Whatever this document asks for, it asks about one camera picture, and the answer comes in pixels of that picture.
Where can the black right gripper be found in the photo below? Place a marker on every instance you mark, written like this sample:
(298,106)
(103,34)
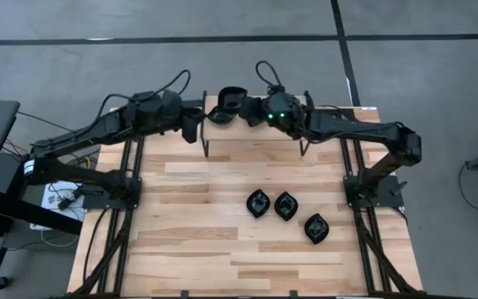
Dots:
(252,111)

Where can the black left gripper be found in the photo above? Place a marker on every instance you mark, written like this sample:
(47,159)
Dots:
(152,118)

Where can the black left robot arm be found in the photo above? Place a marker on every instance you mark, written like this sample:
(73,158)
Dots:
(77,137)

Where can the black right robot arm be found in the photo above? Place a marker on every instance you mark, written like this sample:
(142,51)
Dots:
(347,126)

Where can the raised wooden shelf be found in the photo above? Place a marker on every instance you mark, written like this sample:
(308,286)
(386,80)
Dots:
(247,133)

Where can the white paper sheet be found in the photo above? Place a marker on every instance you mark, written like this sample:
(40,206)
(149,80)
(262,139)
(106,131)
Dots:
(56,199)

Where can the white power strip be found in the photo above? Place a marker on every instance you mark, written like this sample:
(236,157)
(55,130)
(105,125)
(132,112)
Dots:
(42,226)

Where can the black metal shelf frame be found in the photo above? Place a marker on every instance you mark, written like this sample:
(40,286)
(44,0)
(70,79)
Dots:
(204,145)

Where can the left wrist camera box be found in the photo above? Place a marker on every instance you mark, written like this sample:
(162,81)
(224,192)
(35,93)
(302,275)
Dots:
(172,99)

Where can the black aluminium table frame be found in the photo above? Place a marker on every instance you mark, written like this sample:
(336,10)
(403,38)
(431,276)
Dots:
(342,158)
(121,249)

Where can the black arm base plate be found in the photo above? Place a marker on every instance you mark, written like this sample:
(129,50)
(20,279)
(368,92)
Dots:
(388,199)
(98,203)

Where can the black table edge bracket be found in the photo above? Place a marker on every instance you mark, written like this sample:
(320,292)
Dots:
(185,294)
(294,294)

